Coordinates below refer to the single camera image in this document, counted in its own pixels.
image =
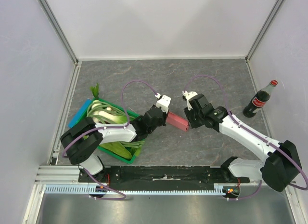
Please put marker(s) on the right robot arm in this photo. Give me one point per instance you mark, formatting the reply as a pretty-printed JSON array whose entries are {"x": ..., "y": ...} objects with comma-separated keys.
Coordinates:
[{"x": 278, "y": 163}]

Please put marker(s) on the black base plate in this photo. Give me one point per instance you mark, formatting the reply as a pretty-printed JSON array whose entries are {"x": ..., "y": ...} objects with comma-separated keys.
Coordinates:
[{"x": 166, "y": 177}]

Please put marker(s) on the pink paper box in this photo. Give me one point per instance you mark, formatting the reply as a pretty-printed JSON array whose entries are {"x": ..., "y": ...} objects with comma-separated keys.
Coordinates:
[{"x": 177, "y": 121}]

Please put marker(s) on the green plastic basket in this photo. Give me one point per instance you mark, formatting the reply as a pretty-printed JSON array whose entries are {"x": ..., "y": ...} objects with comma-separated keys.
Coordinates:
[{"x": 128, "y": 161}]

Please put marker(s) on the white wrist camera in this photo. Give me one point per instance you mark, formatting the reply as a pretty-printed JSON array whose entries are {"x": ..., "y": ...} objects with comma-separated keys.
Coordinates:
[
  {"x": 187, "y": 96},
  {"x": 163, "y": 102}
]

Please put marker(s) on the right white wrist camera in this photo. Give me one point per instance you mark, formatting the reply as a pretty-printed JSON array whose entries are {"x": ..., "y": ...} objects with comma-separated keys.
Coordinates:
[{"x": 187, "y": 96}]

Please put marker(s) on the green leafy vegetable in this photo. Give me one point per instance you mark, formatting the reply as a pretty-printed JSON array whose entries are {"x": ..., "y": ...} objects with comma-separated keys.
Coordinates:
[{"x": 124, "y": 149}]

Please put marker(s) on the grey cable duct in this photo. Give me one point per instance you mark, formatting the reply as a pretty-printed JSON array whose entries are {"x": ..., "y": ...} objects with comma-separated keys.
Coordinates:
[{"x": 96, "y": 190}]

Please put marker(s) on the cola glass bottle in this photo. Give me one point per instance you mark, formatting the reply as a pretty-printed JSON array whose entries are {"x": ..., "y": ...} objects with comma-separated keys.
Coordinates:
[{"x": 259, "y": 99}]

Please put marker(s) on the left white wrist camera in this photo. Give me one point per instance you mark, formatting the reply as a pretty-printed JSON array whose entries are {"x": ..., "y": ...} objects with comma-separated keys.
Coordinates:
[{"x": 163, "y": 102}]

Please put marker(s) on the blue flat board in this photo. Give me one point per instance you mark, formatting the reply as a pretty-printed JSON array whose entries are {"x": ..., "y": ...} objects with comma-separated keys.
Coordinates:
[{"x": 80, "y": 114}]

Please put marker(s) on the green long beans bundle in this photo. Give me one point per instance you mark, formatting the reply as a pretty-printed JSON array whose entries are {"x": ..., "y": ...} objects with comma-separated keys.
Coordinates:
[{"x": 105, "y": 113}]

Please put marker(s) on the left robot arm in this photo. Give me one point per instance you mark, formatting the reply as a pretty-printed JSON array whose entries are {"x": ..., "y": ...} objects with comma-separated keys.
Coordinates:
[{"x": 82, "y": 140}]

